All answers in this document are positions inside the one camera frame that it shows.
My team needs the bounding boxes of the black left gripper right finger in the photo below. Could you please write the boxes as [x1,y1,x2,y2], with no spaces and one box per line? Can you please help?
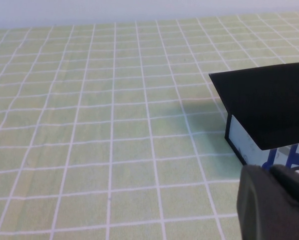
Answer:
[268,164,299,214]

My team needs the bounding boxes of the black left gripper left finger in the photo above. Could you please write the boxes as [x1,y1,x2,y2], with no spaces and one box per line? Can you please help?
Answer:
[236,164,299,240]

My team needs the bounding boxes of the black glasses case printed sides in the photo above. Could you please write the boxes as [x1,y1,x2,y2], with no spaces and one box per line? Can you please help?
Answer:
[208,61,299,173]

